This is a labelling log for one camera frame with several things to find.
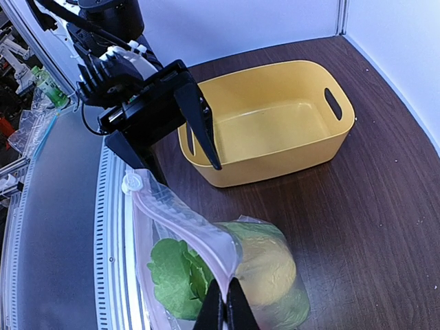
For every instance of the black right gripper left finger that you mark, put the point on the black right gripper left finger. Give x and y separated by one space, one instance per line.
211 315

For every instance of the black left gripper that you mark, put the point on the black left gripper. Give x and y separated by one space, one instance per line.
170 98

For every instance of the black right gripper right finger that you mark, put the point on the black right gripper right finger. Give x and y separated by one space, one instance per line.
239 315

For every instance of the dark green carrot leaves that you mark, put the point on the dark green carrot leaves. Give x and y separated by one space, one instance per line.
181 278

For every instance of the yellow toy lemon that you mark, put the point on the yellow toy lemon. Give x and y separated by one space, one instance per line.
267 270

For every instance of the clear zip top bag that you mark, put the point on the clear zip top bag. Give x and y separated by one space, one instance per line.
158 213

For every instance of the green toy cabbage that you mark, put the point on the green toy cabbage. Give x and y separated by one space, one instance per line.
287 313

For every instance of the yellow plastic basket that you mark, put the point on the yellow plastic basket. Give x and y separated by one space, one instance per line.
269 121

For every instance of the green drink bottle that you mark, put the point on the green drink bottle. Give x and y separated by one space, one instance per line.
46 84

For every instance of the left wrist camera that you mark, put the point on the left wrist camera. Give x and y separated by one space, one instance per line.
115 76

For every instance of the aluminium front rail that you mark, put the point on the aluminium front rail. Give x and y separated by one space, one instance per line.
68 258

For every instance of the left aluminium frame post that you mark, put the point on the left aluminium frame post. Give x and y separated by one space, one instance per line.
342 17

